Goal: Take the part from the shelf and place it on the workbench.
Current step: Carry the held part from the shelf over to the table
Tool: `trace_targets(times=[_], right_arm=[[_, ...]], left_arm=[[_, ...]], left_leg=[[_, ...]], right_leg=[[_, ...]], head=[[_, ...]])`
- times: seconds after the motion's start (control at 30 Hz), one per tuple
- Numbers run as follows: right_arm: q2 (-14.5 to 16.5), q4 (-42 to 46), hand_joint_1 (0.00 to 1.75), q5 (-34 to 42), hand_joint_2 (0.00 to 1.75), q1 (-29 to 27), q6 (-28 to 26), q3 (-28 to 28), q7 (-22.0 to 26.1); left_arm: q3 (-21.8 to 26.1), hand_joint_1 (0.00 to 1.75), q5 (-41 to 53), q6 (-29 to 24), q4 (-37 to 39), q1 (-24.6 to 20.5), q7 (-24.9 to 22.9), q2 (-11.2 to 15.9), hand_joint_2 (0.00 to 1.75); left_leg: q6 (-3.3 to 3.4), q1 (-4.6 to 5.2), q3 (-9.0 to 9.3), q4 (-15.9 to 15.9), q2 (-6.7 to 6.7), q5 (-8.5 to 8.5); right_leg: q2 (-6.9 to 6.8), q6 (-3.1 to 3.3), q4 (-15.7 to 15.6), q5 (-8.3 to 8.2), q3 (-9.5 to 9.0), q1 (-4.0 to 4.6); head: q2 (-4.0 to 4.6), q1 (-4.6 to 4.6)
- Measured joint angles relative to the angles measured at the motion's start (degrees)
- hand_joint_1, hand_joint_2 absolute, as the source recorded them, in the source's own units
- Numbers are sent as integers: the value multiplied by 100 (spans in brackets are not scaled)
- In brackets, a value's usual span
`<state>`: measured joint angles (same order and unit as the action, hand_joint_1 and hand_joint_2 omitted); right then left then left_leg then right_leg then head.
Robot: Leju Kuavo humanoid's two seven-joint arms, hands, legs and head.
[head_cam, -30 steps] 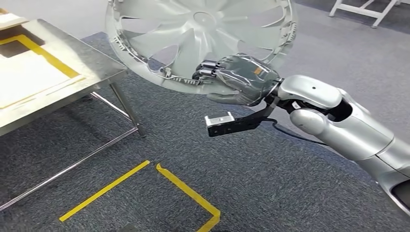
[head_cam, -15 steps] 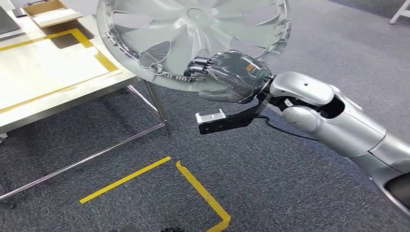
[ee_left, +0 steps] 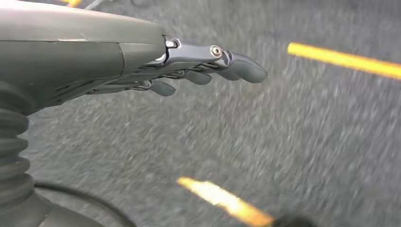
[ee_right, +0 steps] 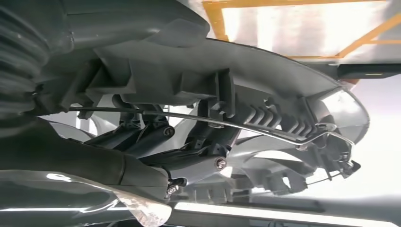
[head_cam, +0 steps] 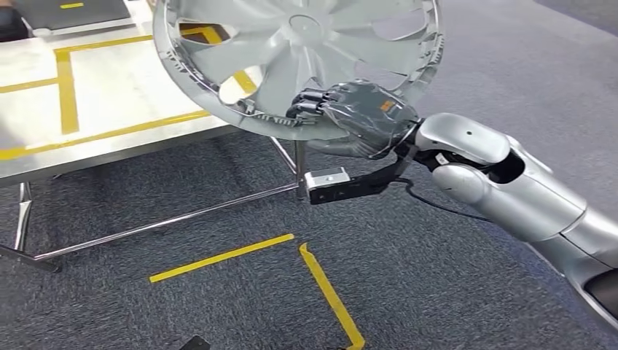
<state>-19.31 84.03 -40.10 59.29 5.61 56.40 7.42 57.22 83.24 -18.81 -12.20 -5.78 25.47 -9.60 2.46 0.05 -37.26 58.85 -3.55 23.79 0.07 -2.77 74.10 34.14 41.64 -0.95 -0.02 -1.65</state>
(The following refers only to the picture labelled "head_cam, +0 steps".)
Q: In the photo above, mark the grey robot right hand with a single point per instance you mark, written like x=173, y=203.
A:
x=367, y=121

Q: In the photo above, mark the silver wheel hubcap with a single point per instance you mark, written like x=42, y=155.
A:
x=304, y=29

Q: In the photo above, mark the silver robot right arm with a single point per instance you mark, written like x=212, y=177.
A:
x=521, y=193

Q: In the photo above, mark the steel workbench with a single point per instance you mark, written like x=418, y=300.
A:
x=120, y=87

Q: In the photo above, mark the black robot left foot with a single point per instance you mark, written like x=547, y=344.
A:
x=194, y=344

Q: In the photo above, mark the grey laptop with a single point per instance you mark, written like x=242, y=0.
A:
x=96, y=14

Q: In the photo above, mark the small white round object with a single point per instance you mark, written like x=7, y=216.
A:
x=42, y=32

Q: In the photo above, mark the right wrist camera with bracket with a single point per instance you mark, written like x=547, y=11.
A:
x=338, y=188

